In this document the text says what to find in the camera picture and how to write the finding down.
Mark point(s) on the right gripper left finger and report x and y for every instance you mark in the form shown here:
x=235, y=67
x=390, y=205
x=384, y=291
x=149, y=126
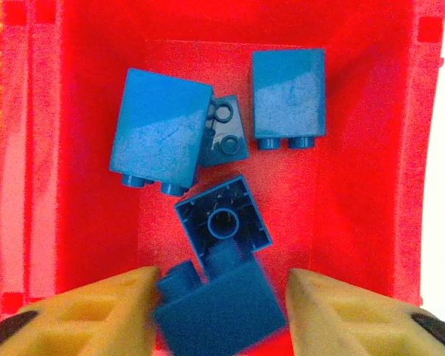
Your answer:
x=78, y=326

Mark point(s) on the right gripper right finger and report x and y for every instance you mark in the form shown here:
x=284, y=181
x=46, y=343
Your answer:
x=356, y=326

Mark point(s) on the small blue lego brick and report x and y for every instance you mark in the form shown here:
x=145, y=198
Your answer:
x=226, y=144

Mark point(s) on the red three-compartment bin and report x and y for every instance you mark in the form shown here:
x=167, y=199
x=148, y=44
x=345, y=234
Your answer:
x=356, y=185

